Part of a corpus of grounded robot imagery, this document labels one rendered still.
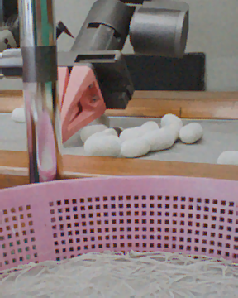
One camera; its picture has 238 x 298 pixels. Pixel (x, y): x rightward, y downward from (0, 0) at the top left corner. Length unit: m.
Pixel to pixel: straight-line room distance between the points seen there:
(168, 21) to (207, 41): 2.01
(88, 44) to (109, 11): 0.06
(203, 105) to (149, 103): 0.08
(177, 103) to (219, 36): 1.90
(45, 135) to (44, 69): 0.04
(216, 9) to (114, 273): 2.35
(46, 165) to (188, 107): 0.40
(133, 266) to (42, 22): 0.15
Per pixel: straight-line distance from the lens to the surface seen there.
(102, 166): 0.35
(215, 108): 0.67
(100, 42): 0.56
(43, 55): 0.30
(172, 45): 0.58
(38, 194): 0.30
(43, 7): 0.30
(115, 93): 0.55
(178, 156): 0.48
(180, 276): 0.26
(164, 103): 0.69
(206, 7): 2.59
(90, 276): 0.27
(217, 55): 2.58
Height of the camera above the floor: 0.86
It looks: 9 degrees down
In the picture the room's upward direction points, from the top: 3 degrees counter-clockwise
